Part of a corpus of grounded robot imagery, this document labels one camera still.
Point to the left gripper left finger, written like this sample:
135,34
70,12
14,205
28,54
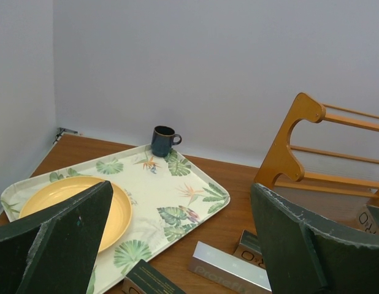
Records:
46,253

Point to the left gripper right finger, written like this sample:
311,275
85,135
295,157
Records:
305,252

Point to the black toothpaste box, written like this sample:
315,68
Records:
248,249
143,278

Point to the white R.O toothpaste box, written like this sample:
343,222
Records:
366,221

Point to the wooden shelf rack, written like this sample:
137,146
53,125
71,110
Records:
281,168

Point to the yellow plate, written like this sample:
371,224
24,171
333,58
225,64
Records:
103,208

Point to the silver toothpaste box left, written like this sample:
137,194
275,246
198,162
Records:
228,270

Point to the leaf-patterned tray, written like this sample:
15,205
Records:
157,201

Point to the dark blue mug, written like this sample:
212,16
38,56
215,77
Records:
163,139

